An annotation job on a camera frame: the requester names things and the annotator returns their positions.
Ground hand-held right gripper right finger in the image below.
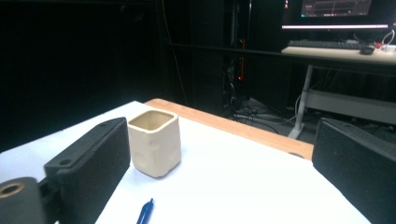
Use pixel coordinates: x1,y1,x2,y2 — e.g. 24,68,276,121
311,117,396,224

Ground blue pen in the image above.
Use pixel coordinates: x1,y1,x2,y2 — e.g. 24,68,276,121
135,198,155,224

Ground black keyboard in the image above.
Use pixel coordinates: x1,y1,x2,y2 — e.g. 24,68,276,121
287,39,362,50

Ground computer monitor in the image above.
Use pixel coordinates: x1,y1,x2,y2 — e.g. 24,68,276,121
280,0,396,31

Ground white cable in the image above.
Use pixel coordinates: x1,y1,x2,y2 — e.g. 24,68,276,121
380,29,396,48

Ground thin hanging cable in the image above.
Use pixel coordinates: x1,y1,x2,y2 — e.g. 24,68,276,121
161,0,189,105

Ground white desk with metal legs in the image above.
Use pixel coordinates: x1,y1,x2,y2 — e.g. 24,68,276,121
280,46,396,140

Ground black cables on floor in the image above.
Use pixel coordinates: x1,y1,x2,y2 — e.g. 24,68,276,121
228,99,300,134

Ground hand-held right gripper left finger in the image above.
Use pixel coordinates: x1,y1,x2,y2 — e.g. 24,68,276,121
43,117,132,224

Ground cream square ceramic cup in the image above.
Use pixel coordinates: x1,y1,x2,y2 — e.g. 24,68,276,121
127,109,182,179

